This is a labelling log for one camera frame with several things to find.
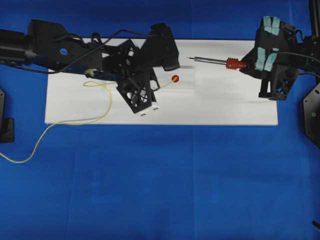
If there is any black aluminium frame rail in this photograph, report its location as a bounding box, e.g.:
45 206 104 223
308 0 320 37

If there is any yellow solder wire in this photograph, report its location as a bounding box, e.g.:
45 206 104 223
0 77 176 164

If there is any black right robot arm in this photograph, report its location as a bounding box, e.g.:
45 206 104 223
240 16 320 79

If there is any right red dot mark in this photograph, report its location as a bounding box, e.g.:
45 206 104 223
171 75 180 83

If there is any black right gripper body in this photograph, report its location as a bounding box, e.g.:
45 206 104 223
273 21 302 75

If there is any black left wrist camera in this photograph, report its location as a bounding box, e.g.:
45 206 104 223
116 72 159 116

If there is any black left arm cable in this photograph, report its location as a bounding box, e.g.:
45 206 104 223
0 29 151 75

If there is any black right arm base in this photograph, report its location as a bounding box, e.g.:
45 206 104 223
303 84 320 148

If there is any blue table mat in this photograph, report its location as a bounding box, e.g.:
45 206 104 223
0 0 320 240

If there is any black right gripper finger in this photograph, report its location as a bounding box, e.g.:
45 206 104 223
254 16 280 50
239 47 279 79

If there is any red handled soldering iron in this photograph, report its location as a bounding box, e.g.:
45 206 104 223
188 56 247 70

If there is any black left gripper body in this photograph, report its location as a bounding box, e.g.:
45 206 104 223
99 38 155 82

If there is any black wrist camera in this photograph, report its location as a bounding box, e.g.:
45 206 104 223
116 72 159 116
258 64 300 101

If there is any black corner bracket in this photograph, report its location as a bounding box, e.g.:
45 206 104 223
0 89 15 144

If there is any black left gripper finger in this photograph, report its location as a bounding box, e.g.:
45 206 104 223
147 68 161 91
138 23 180 71

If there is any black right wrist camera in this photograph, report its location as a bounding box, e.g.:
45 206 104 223
258 64 300 101

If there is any white foam board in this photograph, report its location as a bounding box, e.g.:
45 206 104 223
44 39 278 126

